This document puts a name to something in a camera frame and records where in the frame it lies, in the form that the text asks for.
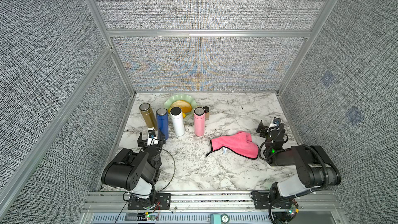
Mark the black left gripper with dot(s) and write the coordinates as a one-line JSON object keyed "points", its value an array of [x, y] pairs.
{"points": [[162, 141]]}

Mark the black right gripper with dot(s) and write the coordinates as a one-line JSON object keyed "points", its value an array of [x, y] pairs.
{"points": [[264, 130]]}

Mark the pink cloth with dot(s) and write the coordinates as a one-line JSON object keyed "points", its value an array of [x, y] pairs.
{"points": [[240, 143]]}

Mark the blue thermos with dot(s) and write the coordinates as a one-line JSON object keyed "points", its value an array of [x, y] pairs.
{"points": [[163, 123]]}

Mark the gold gradient thermos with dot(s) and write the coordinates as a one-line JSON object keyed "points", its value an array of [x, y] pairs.
{"points": [[148, 115]]}

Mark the white thermos black lid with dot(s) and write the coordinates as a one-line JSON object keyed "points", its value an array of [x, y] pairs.
{"points": [[177, 120]]}

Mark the pink thermos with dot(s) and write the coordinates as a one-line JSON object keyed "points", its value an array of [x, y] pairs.
{"points": [[199, 121]]}

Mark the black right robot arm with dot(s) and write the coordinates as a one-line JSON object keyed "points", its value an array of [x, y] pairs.
{"points": [[315, 171]]}

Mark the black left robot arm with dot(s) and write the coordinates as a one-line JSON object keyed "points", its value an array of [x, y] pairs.
{"points": [[137, 172]]}

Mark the orange bread bun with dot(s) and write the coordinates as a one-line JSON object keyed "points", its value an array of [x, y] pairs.
{"points": [[185, 106]]}

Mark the green scalloped plate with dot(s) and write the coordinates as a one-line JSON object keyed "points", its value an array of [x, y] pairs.
{"points": [[184, 97]]}

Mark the small brown spice jar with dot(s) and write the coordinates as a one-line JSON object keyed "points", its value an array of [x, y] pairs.
{"points": [[207, 113]]}

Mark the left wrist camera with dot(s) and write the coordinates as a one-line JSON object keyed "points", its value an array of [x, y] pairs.
{"points": [[152, 138]]}

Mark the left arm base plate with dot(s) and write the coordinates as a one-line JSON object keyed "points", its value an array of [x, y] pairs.
{"points": [[161, 201]]}

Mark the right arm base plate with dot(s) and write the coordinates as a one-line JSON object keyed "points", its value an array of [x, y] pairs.
{"points": [[262, 200]]}

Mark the aluminium front rail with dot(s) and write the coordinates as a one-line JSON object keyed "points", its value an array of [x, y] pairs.
{"points": [[204, 207]]}

